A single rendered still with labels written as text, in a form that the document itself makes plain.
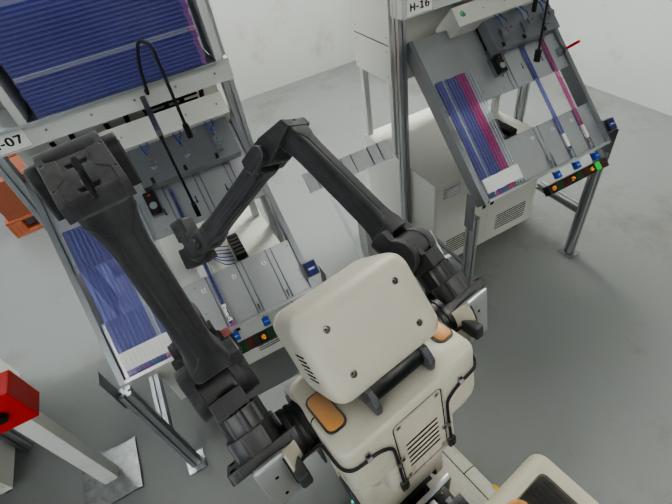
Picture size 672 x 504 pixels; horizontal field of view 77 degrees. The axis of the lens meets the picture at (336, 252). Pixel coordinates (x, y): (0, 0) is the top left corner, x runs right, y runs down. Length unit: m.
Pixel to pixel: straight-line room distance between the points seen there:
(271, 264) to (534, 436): 1.27
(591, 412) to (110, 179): 1.98
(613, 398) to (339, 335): 1.75
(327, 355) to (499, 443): 1.48
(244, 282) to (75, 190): 1.01
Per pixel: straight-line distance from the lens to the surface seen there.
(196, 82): 1.54
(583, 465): 2.05
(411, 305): 0.63
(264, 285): 1.49
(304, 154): 0.90
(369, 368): 0.61
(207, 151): 1.52
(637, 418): 2.20
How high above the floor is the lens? 1.84
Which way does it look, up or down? 44 degrees down
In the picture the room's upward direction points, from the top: 12 degrees counter-clockwise
